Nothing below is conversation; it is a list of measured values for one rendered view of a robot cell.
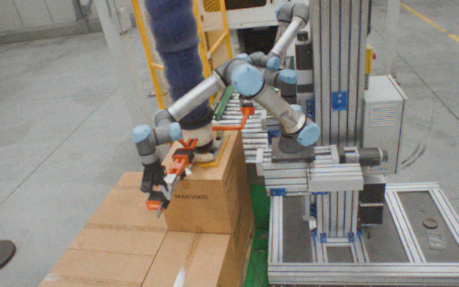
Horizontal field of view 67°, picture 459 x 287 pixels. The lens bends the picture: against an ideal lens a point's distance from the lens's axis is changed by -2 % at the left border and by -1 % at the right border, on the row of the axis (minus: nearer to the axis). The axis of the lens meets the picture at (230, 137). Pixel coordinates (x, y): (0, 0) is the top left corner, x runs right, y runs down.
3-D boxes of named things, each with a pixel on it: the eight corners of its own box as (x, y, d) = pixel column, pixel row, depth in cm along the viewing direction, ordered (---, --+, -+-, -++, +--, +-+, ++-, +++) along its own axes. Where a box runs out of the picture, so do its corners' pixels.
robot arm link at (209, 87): (233, 47, 157) (146, 113, 158) (241, 53, 148) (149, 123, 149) (246, 67, 163) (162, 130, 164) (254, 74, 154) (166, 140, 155)
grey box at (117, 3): (128, 27, 312) (118, -8, 297) (133, 26, 311) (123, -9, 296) (117, 33, 296) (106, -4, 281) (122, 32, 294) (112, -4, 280)
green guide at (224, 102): (239, 64, 465) (238, 57, 461) (247, 64, 463) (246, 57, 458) (207, 122, 332) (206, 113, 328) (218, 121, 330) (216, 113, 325)
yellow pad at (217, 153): (214, 136, 226) (214, 129, 224) (229, 135, 224) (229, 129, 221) (200, 167, 198) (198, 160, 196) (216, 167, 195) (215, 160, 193)
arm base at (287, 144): (305, 138, 191) (305, 122, 186) (308, 153, 178) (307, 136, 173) (278, 139, 194) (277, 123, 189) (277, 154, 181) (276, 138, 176)
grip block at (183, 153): (178, 156, 192) (176, 147, 189) (195, 156, 190) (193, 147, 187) (173, 165, 185) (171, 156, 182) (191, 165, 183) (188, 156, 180)
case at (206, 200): (195, 172, 264) (184, 126, 245) (247, 172, 255) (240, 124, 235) (168, 231, 214) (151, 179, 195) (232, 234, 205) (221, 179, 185)
